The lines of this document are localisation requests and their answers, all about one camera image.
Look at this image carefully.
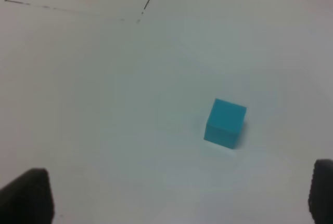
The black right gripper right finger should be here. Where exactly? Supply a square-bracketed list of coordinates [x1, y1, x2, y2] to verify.
[308, 159, 332, 224]

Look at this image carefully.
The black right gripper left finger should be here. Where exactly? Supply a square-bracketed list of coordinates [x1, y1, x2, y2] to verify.
[1, 168, 55, 224]

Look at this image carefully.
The blue cube block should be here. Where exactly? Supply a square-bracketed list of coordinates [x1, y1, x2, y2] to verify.
[203, 99, 247, 149]

